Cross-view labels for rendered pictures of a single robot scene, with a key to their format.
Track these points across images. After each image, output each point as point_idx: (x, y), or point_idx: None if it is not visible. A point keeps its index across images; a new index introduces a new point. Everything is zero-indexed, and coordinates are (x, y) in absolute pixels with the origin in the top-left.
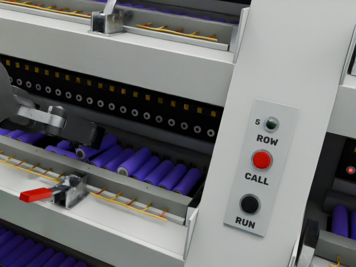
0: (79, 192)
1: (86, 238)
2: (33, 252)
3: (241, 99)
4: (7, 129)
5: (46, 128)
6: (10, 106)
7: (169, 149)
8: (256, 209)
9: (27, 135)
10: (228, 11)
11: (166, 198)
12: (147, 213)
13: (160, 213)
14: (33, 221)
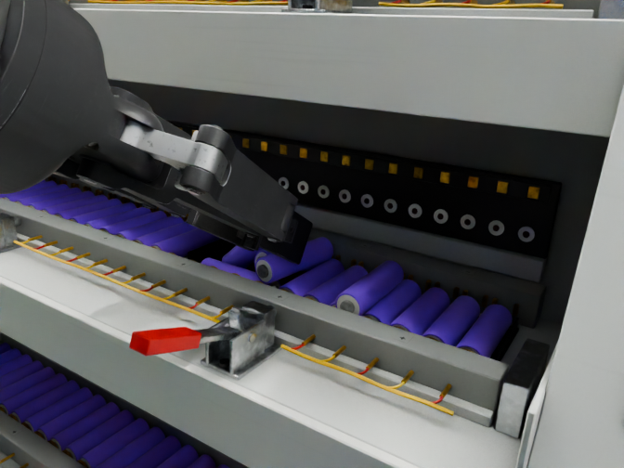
0: (258, 344)
1: (271, 444)
2: (176, 463)
3: None
4: (103, 183)
5: (184, 175)
6: (101, 115)
7: (438, 268)
8: None
9: (172, 241)
10: None
11: (448, 362)
12: (405, 395)
13: (434, 396)
14: (168, 401)
